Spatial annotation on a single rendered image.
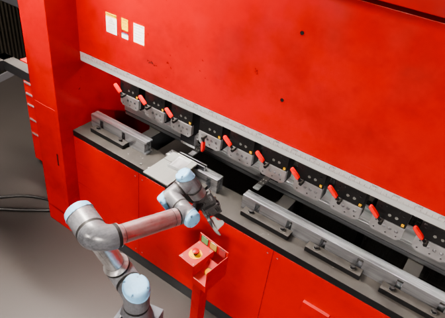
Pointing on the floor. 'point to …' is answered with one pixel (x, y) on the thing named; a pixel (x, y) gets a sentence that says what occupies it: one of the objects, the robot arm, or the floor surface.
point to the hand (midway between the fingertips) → (216, 226)
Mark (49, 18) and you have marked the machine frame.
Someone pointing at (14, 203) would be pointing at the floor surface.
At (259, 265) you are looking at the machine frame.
